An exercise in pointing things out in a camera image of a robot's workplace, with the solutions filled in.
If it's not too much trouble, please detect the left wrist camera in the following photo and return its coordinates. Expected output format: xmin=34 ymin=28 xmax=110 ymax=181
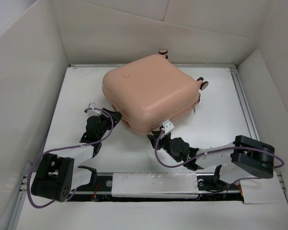
xmin=85 ymin=103 xmax=102 ymax=115

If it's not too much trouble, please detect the aluminium frame rail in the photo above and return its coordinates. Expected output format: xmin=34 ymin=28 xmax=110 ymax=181
xmin=230 ymin=65 xmax=260 ymax=141

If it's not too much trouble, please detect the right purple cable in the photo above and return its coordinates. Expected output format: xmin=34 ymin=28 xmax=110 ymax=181
xmin=155 ymin=128 xmax=285 ymax=192

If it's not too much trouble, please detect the purple cable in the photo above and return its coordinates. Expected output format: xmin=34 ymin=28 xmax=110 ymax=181
xmin=26 ymin=107 xmax=116 ymax=208
xmin=155 ymin=128 xmax=285 ymax=192

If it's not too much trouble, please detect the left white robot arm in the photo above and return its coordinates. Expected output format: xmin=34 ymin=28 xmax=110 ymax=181
xmin=27 ymin=108 xmax=122 ymax=208

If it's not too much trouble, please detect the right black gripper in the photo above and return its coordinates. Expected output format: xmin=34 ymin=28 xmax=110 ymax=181
xmin=147 ymin=130 xmax=181 ymax=162

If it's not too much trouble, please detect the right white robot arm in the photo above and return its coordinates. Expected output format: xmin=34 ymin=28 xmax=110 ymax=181
xmin=147 ymin=130 xmax=275 ymax=193

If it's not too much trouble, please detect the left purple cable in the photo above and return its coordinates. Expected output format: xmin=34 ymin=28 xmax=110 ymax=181
xmin=26 ymin=107 xmax=116 ymax=208

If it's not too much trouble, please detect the white padded base rail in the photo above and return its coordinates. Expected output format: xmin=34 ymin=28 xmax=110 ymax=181
xmin=111 ymin=172 xmax=199 ymax=199

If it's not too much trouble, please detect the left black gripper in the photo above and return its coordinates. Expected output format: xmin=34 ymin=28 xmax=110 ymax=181
xmin=97 ymin=109 xmax=122 ymax=140

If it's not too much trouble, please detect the pink hard-shell suitcase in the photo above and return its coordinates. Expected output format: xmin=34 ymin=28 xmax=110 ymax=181
xmin=102 ymin=49 xmax=209 ymax=135

